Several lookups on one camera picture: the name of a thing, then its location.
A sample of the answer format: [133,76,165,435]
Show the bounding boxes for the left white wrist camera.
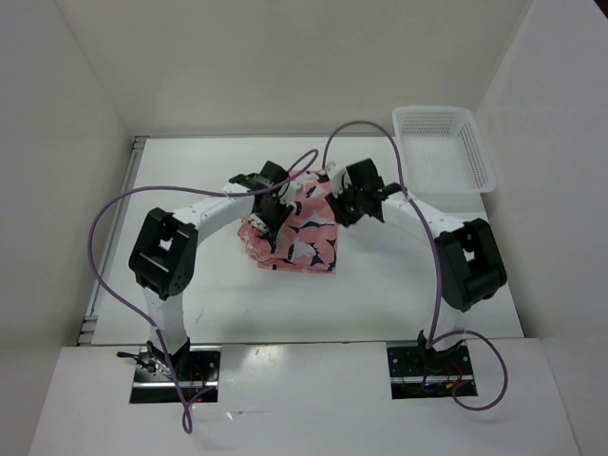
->
[277,180,304,206]

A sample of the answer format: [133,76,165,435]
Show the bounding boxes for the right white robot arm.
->
[322,159,507,373]

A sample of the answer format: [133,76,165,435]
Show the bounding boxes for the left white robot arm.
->
[128,161,303,380]

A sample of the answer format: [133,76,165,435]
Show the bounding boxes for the aluminium table edge rail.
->
[77,135,146,345]

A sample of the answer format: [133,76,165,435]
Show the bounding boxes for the white plastic basket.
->
[392,105,497,212]

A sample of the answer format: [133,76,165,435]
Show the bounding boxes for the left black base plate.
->
[122,346,221,405]

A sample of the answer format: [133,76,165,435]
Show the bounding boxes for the pink shark print shorts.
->
[237,170,338,274]

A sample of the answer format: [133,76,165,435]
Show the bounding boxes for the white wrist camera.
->
[323,161,352,198]
[277,180,304,206]

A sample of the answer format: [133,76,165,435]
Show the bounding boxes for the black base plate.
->
[387,342,478,400]
[122,346,221,405]

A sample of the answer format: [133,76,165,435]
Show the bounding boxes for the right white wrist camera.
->
[323,161,352,198]

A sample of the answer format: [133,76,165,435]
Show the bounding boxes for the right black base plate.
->
[387,342,478,400]

